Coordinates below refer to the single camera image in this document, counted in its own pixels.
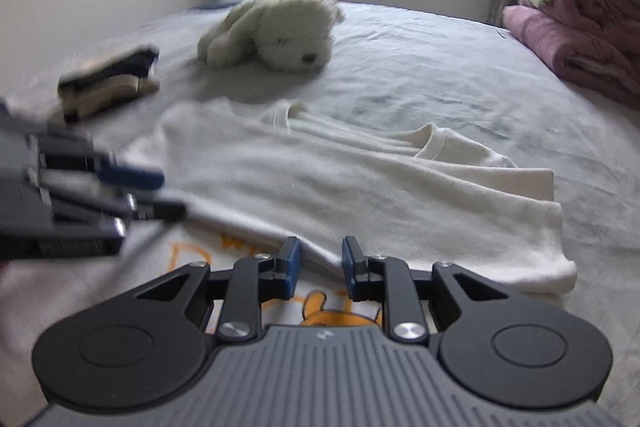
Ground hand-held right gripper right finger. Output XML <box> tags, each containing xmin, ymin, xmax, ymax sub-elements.
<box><xmin>342</xmin><ymin>236</ymin><xmax>521</xmax><ymax>344</ymax></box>

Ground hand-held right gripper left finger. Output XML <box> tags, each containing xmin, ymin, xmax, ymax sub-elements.
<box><xmin>125</xmin><ymin>237</ymin><xmax>302</xmax><ymax>344</ymax></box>

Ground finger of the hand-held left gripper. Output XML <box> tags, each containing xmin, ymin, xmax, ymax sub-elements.
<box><xmin>30</xmin><ymin>134</ymin><xmax>166</xmax><ymax>190</ymax></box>
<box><xmin>42</xmin><ymin>172</ymin><xmax>188</xmax><ymax>225</ymax></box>

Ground white T-shirt yellow print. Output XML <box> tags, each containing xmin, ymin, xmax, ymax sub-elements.
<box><xmin>0</xmin><ymin>99</ymin><xmax>578</xmax><ymax>343</ymax></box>

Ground beige and black clothes stack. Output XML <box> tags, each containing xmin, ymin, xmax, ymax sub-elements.
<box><xmin>57</xmin><ymin>46</ymin><xmax>162</xmax><ymax>124</ymax></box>

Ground white plush dog toy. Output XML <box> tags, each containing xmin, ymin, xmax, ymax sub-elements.
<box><xmin>196</xmin><ymin>0</ymin><xmax>346</xmax><ymax>72</ymax></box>

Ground pink rolled quilt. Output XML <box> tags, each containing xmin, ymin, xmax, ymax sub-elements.
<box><xmin>502</xmin><ymin>0</ymin><xmax>640</xmax><ymax>110</ymax></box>

